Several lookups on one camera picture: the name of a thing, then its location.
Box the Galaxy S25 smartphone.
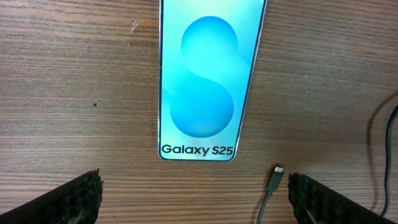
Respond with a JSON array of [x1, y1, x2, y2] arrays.
[[158, 0, 267, 162]]

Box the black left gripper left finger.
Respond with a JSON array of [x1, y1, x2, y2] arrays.
[[1, 169, 103, 224]]

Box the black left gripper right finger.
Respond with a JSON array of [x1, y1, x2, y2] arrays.
[[288, 173, 396, 224]]

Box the black USB charging cable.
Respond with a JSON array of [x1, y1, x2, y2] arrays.
[[256, 103, 398, 224]]

